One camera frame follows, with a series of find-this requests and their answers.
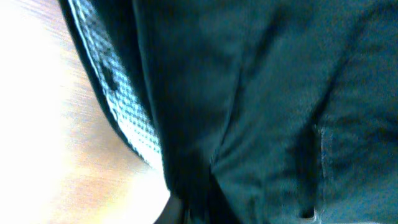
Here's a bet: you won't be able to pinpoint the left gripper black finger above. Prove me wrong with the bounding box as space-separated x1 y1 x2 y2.
154 195 186 224

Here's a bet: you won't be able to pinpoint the black shorts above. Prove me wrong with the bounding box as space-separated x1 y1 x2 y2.
60 0 397 223

